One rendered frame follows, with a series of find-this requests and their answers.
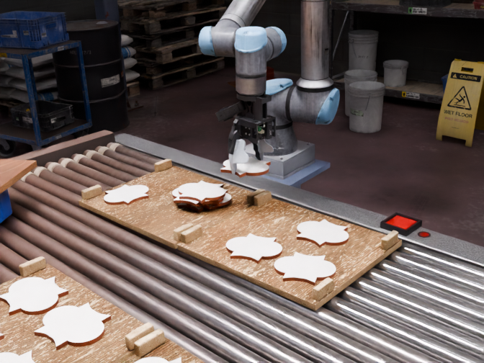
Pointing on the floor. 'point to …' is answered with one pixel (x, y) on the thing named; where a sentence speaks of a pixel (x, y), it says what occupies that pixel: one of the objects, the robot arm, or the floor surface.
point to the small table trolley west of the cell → (8, 143)
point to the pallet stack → (168, 38)
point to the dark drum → (93, 74)
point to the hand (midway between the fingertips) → (245, 164)
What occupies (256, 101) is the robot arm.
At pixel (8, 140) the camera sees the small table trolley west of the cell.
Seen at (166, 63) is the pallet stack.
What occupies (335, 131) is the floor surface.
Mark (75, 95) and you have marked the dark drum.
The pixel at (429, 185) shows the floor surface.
